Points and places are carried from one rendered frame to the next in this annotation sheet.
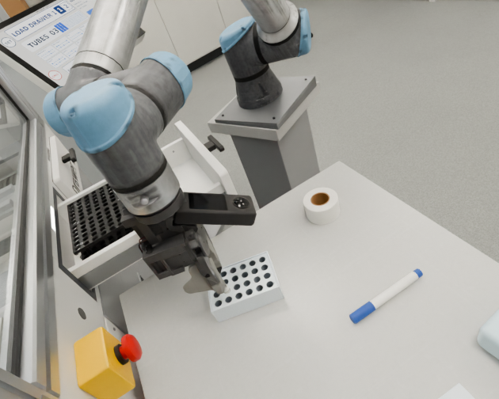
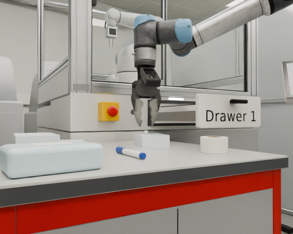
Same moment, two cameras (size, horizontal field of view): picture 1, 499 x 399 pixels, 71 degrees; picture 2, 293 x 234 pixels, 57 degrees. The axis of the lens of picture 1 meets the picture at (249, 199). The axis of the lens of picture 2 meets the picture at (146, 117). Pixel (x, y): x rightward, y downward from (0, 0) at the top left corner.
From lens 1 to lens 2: 0.90 m
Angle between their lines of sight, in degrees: 78
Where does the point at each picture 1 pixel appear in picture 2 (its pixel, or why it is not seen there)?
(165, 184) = (139, 51)
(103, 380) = (99, 106)
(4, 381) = (87, 70)
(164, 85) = (166, 23)
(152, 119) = (149, 29)
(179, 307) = not seen: hidden behind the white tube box
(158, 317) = not seen: hidden behind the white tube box
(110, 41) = (203, 23)
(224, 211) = (144, 73)
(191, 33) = not seen: outside the picture
